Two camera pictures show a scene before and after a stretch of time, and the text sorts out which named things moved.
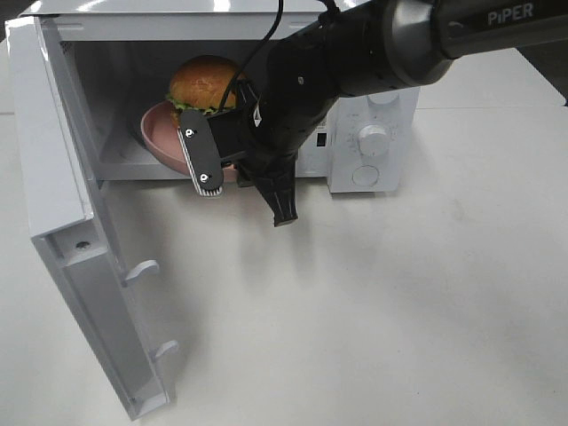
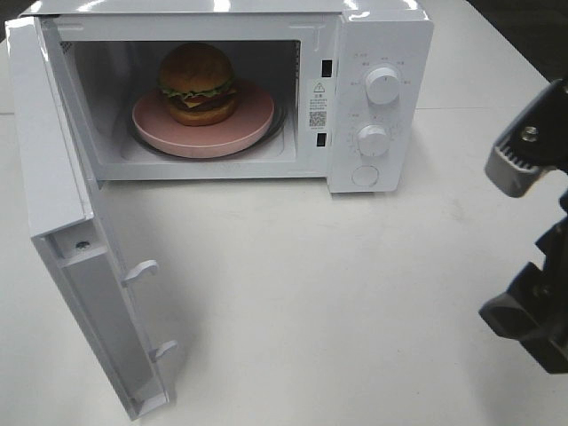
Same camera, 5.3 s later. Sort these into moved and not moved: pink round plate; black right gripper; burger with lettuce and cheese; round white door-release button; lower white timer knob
Moved: black right gripper; pink round plate; burger with lettuce and cheese
Not moved: round white door-release button; lower white timer knob
